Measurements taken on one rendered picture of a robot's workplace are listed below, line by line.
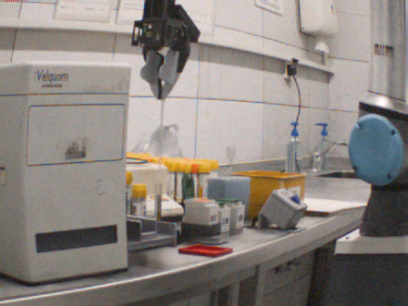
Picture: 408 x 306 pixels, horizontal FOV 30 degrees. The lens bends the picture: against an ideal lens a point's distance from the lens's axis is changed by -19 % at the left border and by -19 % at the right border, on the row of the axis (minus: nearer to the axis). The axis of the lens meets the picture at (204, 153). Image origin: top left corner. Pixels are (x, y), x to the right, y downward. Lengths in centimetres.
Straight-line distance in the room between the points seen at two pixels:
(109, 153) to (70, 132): 11
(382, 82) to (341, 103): 268
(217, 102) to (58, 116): 189
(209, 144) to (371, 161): 161
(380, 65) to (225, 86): 168
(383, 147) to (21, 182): 60
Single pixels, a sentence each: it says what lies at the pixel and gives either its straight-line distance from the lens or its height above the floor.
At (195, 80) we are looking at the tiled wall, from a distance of 280.
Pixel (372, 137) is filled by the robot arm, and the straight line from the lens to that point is 133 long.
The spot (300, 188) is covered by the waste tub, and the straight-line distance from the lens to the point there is 200.
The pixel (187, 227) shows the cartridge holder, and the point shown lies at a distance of 160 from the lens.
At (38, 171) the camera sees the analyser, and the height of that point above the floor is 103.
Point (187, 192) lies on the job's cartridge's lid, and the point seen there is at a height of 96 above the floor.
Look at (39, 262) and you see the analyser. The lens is 106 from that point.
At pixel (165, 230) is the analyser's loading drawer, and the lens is 141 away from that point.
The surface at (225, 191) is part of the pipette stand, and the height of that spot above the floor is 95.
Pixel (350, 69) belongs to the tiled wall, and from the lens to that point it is 402.
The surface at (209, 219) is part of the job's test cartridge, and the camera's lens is 159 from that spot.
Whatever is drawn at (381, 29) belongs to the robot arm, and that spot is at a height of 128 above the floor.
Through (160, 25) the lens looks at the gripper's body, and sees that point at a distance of 152.
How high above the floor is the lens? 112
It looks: 3 degrees down
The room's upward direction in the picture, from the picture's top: 2 degrees clockwise
